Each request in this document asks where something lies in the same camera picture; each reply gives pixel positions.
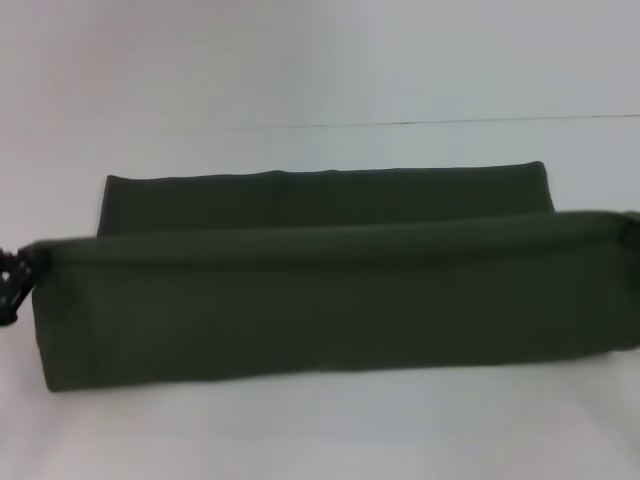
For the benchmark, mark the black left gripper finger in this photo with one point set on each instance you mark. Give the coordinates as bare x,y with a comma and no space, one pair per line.
15,285

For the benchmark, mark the dark green FREE T-shirt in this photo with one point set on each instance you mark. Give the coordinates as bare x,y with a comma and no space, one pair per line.
320,300

